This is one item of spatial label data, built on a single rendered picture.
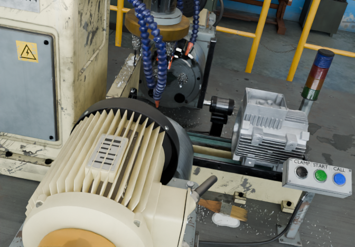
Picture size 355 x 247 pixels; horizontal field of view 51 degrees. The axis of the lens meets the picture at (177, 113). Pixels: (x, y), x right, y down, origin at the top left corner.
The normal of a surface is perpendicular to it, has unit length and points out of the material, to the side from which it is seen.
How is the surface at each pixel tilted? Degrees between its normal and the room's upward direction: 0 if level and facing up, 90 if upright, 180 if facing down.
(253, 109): 90
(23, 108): 90
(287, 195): 90
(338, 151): 0
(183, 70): 90
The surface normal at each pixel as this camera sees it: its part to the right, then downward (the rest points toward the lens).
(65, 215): -0.15, 0.20
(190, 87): -0.11, 0.52
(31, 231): -0.41, 0.33
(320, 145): 0.14, -0.83
